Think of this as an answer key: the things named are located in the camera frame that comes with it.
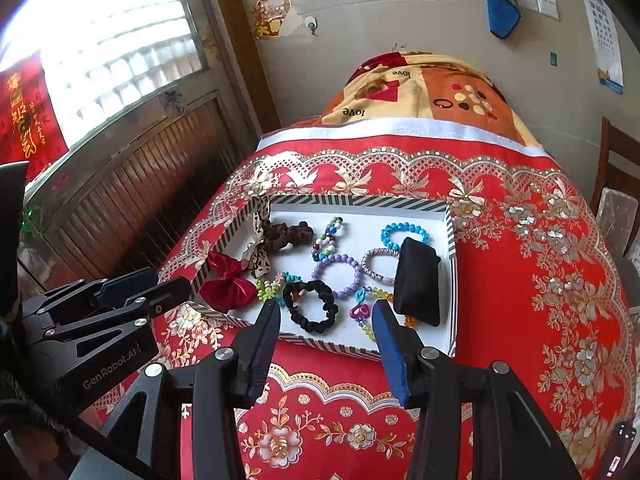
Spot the wall calendar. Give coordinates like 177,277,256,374
575,0,626,95

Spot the purple bead bracelet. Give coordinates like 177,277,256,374
311,254,365,301

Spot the wooden chair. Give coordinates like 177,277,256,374
590,117,640,261

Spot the rainbow heart charm bracelet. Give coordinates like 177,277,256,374
350,285,416,343

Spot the gold cartoon wall sticker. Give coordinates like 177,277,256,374
252,0,318,41

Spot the multicolour bead bracelet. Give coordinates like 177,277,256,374
311,216,346,262

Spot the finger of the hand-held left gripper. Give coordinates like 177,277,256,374
37,267,160,321
30,276,193,361

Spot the dark glossy object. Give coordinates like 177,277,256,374
605,420,638,480

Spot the red gold window banner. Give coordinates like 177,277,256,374
0,50,68,181

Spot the leopard print hair bow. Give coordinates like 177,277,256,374
244,196,273,278

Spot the silver white twisted bracelet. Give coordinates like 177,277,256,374
361,247,401,283

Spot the black hair scrunchie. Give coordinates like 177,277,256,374
282,280,340,335

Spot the brown hair scrunchie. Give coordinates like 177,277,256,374
262,220,315,253

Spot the white wall switch plate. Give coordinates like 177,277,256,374
517,0,561,22

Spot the person's left hand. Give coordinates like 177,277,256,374
0,425,56,463

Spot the black fabric pouch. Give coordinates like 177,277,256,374
392,236,442,328

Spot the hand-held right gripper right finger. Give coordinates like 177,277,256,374
371,300,583,480

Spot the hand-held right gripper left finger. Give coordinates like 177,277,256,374
100,300,282,480

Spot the light blue bead bracelet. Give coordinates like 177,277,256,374
380,221,432,253

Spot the wooden slatted window panel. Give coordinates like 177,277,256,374
20,90,261,281

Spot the red satin hair bow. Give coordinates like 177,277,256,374
200,251,258,309

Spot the striped edge white tray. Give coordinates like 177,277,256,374
192,191,458,361

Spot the green yellow flower bracelet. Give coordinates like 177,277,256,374
255,271,306,303

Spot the printed orange blanket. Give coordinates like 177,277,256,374
320,51,546,148

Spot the bright window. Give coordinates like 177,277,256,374
0,0,211,153

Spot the red gold floral tablecloth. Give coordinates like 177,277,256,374
92,122,638,480

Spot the brown wooden door frame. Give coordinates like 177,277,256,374
227,0,281,136

